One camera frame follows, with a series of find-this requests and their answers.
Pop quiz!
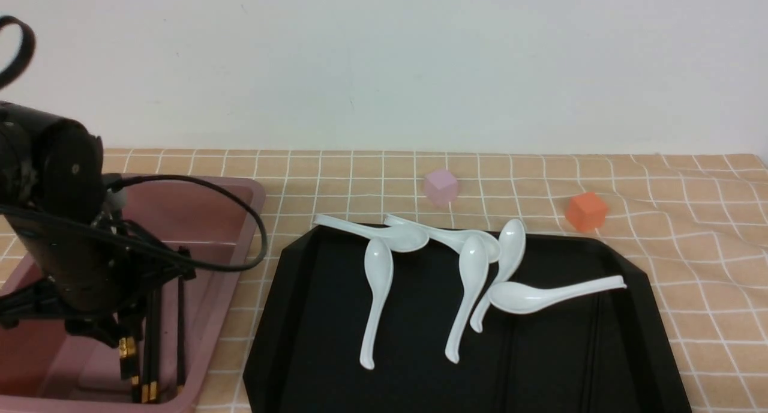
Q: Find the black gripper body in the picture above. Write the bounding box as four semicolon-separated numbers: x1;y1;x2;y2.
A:
2;254;195;348

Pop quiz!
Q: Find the black chopstick gold band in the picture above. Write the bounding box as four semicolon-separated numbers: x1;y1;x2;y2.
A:
118;307;143;380
142;292;154;404
148;288;162;404

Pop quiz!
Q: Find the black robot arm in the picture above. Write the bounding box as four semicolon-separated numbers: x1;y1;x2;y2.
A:
2;101;189;348

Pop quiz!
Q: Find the plain black chopstick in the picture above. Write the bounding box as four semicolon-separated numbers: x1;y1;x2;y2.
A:
176;278;186;396

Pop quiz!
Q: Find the pink plastic bin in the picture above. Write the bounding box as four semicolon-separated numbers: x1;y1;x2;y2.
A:
2;176;265;412

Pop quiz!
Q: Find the white ceramic spoon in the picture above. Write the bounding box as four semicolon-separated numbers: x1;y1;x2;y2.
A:
488;276;626;315
445;234;489;364
313;214;430;253
384;214;501;264
470;219;527;333
359;238;394;371

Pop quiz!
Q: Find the pink cube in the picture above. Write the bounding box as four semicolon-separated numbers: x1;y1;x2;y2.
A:
423;169;459;207

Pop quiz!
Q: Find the orange cube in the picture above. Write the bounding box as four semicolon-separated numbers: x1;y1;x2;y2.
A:
565;192;609;232

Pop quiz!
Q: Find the black plastic tray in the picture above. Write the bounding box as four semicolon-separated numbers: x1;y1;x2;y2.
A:
242;226;692;412

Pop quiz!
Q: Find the checkered tan tablecloth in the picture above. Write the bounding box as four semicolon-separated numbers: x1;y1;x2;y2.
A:
104;149;767;412

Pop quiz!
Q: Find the black cable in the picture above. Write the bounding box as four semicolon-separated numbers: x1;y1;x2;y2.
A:
0;174;269;274

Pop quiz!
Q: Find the black velcro strap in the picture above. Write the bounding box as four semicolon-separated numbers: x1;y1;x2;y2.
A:
0;16;37;91

